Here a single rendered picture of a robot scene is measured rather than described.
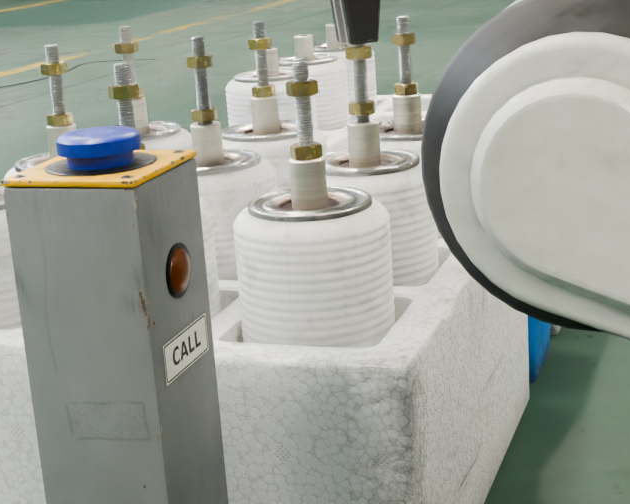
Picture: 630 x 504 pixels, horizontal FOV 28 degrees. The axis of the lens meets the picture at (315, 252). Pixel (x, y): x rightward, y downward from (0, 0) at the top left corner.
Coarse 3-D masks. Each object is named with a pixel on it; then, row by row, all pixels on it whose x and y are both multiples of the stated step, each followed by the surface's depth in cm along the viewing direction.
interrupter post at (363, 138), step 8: (376, 120) 86; (352, 128) 85; (360, 128) 85; (368, 128) 85; (376, 128) 86; (352, 136) 86; (360, 136) 85; (368, 136) 85; (376, 136) 86; (352, 144) 86; (360, 144) 86; (368, 144) 86; (376, 144) 86; (352, 152) 86; (360, 152) 86; (368, 152) 86; (376, 152) 86; (352, 160) 86; (360, 160) 86; (368, 160) 86; (376, 160) 86
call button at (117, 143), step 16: (96, 128) 61; (112, 128) 61; (128, 128) 61; (64, 144) 59; (80, 144) 58; (96, 144) 58; (112, 144) 58; (128, 144) 59; (80, 160) 59; (96, 160) 59; (112, 160) 59; (128, 160) 60
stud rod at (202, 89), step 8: (192, 40) 88; (200, 40) 88; (192, 48) 88; (200, 48) 88; (200, 72) 89; (200, 80) 89; (208, 80) 89; (200, 88) 89; (208, 88) 89; (200, 96) 89; (208, 96) 89; (200, 104) 89; (208, 104) 89
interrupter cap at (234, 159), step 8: (224, 152) 93; (232, 152) 93; (240, 152) 93; (248, 152) 92; (256, 152) 92; (224, 160) 92; (232, 160) 91; (240, 160) 90; (248, 160) 90; (256, 160) 89; (200, 168) 88; (208, 168) 87; (216, 168) 87; (224, 168) 87; (232, 168) 88; (240, 168) 88
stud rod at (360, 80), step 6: (354, 60) 85; (360, 60) 85; (366, 60) 85; (354, 66) 85; (360, 66) 85; (366, 66) 85; (354, 72) 85; (360, 72) 85; (354, 78) 85; (360, 78) 85; (366, 78) 85; (354, 84) 85; (360, 84) 85; (366, 84) 85; (354, 90) 86; (360, 90) 85; (366, 90) 85; (360, 96) 85; (366, 96) 85; (360, 102) 85; (360, 120) 86; (366, 120) 86
